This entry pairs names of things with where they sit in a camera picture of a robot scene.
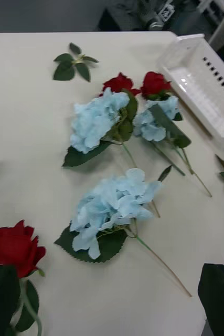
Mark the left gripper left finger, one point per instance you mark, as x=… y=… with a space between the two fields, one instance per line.
x=1 y=302

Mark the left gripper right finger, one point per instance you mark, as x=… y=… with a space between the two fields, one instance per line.
x=219 y=302

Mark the red rose with green stem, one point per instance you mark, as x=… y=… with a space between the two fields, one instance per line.
x=155 y=82
x=12 y=244
x=118 y=83

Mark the pale blue flower broad leaves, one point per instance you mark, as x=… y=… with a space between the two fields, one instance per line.
x=111 y=202

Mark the small pale blue flower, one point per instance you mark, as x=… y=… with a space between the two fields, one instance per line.
x=148 y=126

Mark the large pale blue flower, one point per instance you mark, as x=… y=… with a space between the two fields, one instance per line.
x=93 y=123

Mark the shallow white box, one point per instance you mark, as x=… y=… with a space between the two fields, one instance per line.
x=208 y=105

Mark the grey background robot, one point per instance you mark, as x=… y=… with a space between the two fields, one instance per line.
x=156 y=15

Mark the white background shelf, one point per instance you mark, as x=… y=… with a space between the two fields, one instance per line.
x=214 y=5

